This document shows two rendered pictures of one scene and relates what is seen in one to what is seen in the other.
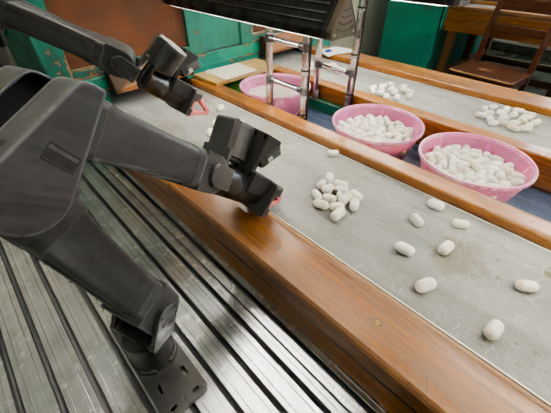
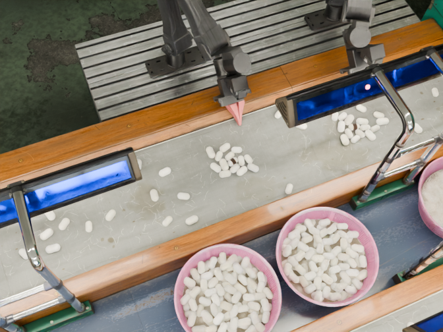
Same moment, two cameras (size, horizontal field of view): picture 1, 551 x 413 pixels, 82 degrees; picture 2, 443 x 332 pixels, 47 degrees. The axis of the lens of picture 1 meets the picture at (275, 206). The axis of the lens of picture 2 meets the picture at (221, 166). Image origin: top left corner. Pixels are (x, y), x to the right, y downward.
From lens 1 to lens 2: 1.37 m
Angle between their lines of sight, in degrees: 63
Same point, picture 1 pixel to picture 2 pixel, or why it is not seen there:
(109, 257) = (163, 8)
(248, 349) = (160, 97)
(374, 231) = (188, 168)
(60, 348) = not seen: hidden behind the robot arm
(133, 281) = (167, 24)
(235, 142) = (227, 59)
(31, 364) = not seen: hidden behind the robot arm
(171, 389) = (156, 64)
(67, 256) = not seen: outside the picture
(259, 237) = (205, 99)
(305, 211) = (225, 139)
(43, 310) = (223, 24)
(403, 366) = (107, 124)
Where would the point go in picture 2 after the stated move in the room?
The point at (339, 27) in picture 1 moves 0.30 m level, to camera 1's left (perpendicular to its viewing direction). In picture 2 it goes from (279, 105) to (316, 16)
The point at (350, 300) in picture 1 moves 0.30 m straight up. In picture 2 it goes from (145, 121) to (132, 53)
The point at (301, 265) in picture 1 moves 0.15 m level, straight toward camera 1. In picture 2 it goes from (175, 110) to (132, 89)
